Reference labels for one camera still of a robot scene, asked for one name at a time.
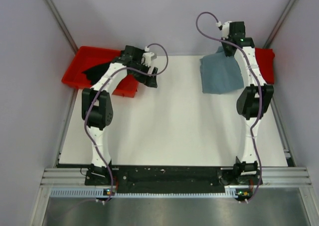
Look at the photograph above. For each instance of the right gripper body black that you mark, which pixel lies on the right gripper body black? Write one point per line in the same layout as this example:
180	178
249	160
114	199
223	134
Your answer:
228	53

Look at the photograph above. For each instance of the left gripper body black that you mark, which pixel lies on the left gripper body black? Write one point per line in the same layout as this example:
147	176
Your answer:
138	75

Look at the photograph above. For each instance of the red t shirt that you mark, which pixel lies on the red t shirt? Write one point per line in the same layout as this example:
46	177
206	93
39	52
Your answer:
265	60

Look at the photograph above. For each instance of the blue grey t shirt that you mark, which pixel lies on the blue grey t shirt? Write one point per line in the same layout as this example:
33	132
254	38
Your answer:
220	74

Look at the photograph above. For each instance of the red plastic bin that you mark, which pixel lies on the red plastic bin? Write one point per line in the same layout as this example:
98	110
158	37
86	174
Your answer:
88	57

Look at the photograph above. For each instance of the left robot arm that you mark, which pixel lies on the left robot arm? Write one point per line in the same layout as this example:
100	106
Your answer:
97	111

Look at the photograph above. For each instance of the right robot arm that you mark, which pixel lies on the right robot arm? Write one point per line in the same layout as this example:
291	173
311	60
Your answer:
255	99

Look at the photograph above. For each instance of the black t shirt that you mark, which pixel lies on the black t shirt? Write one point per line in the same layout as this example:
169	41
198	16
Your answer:
95	73

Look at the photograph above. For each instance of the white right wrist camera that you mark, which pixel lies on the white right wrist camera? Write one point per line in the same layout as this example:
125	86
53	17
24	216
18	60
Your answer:
225	29

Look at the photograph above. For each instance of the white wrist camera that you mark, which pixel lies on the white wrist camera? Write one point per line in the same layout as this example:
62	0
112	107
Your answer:
225	29
148	57

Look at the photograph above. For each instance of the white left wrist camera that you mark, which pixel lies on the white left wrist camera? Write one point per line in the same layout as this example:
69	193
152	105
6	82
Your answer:
148	57

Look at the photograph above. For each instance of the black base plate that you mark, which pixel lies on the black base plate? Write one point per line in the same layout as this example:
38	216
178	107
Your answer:
172	179

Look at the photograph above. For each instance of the grey slotted cable duct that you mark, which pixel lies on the grey slotted cable duct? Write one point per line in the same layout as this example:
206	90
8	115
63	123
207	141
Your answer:
103	194

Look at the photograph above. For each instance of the aluminium frame rail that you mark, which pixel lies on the aluminium frame rail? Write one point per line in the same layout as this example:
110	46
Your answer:
272	177

